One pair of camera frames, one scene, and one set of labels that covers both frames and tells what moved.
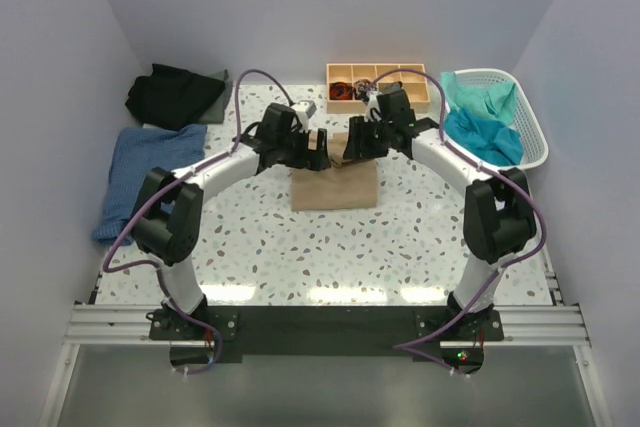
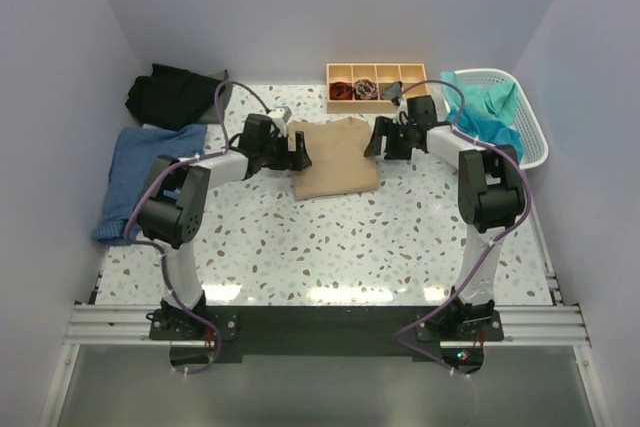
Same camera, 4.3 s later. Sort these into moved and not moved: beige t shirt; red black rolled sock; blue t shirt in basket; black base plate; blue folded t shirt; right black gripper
Moved: beige t shirt; right black gripper
Not moved: blue t shirt in basket; red black rolled sock; black base plate; blue folded t shirt
